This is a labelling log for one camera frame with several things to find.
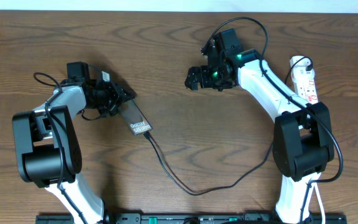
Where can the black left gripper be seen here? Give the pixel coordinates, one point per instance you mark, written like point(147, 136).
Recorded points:
point(118, 98)

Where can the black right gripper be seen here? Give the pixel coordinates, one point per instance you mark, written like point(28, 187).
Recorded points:
point(203, 71)

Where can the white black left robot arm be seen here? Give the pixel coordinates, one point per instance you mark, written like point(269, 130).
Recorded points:
point(48, 153)

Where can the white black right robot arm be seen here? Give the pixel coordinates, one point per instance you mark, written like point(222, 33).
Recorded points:
point(303, 142)

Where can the white power strip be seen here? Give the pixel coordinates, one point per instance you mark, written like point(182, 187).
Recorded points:
point(302, 75)

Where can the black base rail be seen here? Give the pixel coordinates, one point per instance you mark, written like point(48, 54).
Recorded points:
point(250, 217)

